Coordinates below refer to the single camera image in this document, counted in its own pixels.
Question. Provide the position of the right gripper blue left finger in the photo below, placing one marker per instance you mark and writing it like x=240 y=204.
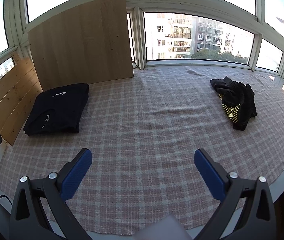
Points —
x=28 y=218

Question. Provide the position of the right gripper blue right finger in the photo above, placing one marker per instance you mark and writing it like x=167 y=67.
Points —
x=246 y=209

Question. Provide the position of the pine plank panel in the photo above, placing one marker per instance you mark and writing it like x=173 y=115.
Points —
x=18 y=90

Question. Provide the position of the folded navy blue garment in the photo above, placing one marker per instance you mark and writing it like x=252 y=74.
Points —
x=57 y=110

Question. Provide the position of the black shorts with yellow stripes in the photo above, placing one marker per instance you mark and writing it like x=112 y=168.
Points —
x=237 y=101

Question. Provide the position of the pink plaid tablecloth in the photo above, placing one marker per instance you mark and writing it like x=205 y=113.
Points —
x=143 y=133

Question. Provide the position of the light wooden board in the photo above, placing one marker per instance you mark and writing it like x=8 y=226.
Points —
x=88 y=43

